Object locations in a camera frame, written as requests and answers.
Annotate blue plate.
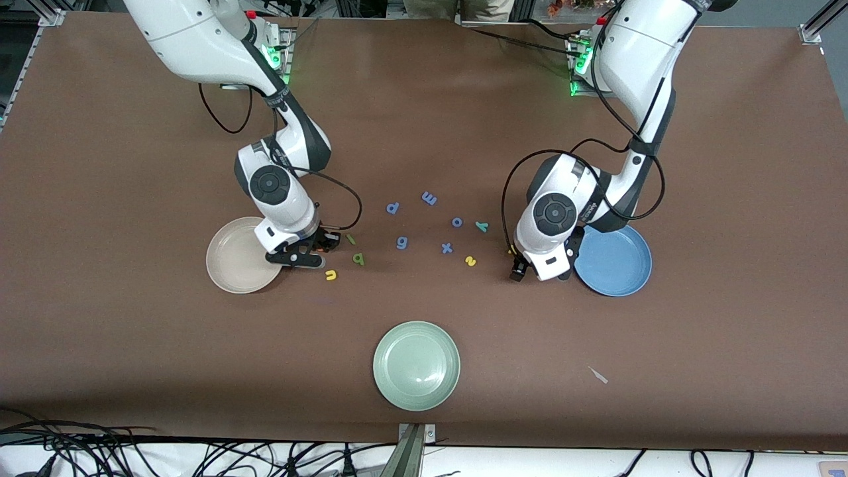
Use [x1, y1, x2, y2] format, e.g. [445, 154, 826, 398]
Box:
[573, 224, 653, 297]

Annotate aluminium profile bracket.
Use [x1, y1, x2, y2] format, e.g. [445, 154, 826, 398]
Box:
[379, 423, 437, 477]

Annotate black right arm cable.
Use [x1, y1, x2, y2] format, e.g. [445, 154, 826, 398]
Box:
[199, 83, 364, 231]

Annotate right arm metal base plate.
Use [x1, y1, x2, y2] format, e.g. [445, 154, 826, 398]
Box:
[265, 26, 295, 90]

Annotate person in beige trousers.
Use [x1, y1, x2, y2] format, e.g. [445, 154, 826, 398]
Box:
[403, 0, 514, 23]

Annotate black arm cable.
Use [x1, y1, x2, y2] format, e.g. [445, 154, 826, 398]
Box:
[199, 83, 364, 231]
[502, 13, 696, 249]

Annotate beige brown plate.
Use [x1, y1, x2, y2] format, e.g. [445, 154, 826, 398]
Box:
[205, 217, 287, 294]

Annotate tangled black cables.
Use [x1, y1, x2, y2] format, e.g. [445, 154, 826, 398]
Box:
[0, 407, 398, 477]

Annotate pale green plate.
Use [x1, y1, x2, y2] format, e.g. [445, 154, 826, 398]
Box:
[372, 321, 461, 412]

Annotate black cable on table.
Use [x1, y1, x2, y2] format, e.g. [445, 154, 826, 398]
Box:
[460, 23, 584, 58]

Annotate aluminium table frame rail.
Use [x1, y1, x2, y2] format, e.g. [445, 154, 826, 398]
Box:
[798, 0, 848, 46]
[0, 8, 67, 130]

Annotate small orange object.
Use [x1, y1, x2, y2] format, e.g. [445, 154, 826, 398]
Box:
[547, 0, 597, 17]

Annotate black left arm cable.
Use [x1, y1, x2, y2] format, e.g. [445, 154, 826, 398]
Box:
[502, 13, 696, 249]

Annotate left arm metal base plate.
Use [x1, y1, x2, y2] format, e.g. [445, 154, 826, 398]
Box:
[566, 33, 620, 99]

